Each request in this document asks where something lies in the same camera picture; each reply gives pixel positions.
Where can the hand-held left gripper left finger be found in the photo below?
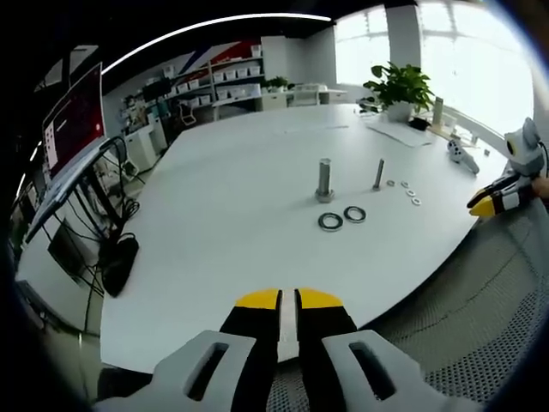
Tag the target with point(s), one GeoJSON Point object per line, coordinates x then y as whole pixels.
{"type": "Point", "coordinates": [201, 369]}

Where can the white handheld controller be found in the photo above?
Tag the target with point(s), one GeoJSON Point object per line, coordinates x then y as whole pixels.
{"type": "Point", "coordinates": [461, 155]}

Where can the white storage cabinet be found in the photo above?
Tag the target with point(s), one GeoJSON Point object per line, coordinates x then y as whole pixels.
{"type": "Point", "coordinates": [143, 143]}

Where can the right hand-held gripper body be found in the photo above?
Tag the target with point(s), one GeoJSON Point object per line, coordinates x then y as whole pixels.
{"type": "Point", "coordinates": [524, 148]}

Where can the thin threaded stud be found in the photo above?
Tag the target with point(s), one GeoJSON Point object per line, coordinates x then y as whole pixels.
{"type": "Point", "coordinates": [379, 173]}

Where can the black bag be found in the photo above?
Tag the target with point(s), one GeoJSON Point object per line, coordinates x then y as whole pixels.
{"type": "Point", "coordinates": [120, 266]}

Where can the thick threaded stud bolt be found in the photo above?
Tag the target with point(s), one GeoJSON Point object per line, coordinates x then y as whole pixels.
{"type": "Point", "coordinates": [324, 180]}

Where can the large steel washer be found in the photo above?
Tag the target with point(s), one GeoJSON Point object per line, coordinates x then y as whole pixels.
{"type": "Point", "coordinates": [321, 224]}
{"type": "Point", "coordinates": [347, 216]}

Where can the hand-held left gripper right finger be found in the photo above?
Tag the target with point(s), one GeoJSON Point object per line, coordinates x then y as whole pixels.
{"type": "Point", "coordinates": [343, 369]}

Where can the white low cabinet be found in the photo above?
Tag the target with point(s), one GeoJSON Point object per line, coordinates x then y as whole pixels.
{"type": "Point", "coordinates": [300, 96]}

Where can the potted green plant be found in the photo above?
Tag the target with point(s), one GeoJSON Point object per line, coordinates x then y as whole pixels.
{"type": "Point", "coordinates": [403, 88]}

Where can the small green plant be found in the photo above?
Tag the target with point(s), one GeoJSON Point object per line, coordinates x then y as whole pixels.
{"type": "Point", "coordinates": [278, 83]}

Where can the wooden stand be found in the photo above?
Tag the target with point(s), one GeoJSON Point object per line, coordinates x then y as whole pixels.
{"type": "Point", "coordinates": [438, 113]}

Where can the open laptop red screen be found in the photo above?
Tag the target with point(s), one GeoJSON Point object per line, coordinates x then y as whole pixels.
{"type": "Point", "coordinates": [73, 120]}

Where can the white paper sheet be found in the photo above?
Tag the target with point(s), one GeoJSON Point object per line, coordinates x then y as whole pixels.
{"type": "Point", "coordinates": [401, 133]}

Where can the white chair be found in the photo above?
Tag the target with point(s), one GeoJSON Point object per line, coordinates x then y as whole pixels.
{"type": "Point", "coordinates": [187, 115]}

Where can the person's right hand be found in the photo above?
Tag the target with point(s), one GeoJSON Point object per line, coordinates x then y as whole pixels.
{"type": "Point", "coordinates": [541, 189]}

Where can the shelf with white bins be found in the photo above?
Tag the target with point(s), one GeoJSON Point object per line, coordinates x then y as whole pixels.
{"type": "Point", "coordinates": [231, 77]}

